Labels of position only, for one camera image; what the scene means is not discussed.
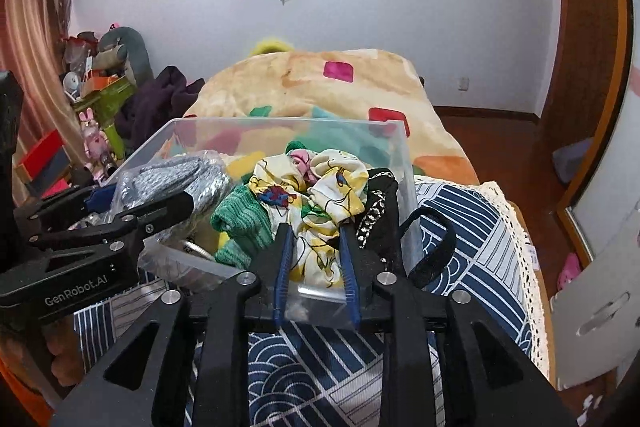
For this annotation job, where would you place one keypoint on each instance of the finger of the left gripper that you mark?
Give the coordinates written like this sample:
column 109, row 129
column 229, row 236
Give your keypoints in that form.
column 60, row 211
column 137, row 223

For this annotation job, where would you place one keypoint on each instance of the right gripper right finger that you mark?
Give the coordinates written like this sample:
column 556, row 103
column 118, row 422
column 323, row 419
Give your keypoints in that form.
column 442, row 354

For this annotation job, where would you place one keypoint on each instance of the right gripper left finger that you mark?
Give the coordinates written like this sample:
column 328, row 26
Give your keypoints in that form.
column 185, row 351

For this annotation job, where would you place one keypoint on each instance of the green knitted sock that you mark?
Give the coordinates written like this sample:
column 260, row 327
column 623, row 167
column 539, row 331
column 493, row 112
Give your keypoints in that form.
column 241, row 217

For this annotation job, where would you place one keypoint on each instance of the floral yellow white scrunchie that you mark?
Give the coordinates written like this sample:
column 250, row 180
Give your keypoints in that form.
column 313, row 193

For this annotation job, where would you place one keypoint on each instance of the person's left hand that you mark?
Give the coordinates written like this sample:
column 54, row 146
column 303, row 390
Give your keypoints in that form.
column 63, row 344

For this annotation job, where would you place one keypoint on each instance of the red box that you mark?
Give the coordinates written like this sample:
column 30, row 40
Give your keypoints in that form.
column 44, row 164

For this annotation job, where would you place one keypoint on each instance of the pink rabbit toy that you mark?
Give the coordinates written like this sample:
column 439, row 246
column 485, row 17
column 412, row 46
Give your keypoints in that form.
column 97, row 148

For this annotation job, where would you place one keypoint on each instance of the blue white patterned bedspread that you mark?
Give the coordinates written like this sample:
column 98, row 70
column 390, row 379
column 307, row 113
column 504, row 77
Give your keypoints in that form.
column 312, row 376

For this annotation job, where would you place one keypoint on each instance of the dark purple clothes pile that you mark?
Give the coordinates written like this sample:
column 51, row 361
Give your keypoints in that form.
column 167, row 96

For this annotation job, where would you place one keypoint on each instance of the green cardboard box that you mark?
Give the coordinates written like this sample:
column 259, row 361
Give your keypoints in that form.
column 105, row 105

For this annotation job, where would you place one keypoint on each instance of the clear plastic storage box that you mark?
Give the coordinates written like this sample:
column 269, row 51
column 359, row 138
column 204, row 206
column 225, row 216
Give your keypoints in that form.
column 208, row 157

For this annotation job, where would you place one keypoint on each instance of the grey green plush toy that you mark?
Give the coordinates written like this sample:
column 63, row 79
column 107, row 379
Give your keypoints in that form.
column 122, row 52

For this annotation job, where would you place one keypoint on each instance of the pink striped curtain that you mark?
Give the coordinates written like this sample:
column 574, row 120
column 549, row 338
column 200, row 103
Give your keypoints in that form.
column 33, row 34

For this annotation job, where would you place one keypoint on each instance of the colourful beige fleece blanket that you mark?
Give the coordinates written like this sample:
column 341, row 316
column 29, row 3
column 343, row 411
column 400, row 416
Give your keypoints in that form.
column 367, row 84

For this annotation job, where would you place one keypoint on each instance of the brown wooden door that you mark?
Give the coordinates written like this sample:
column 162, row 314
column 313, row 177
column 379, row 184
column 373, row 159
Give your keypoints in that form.
column 587, row 85

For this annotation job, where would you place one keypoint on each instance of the black gold chain bag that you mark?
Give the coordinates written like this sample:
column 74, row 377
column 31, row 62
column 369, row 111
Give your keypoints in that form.
column 379, row 230

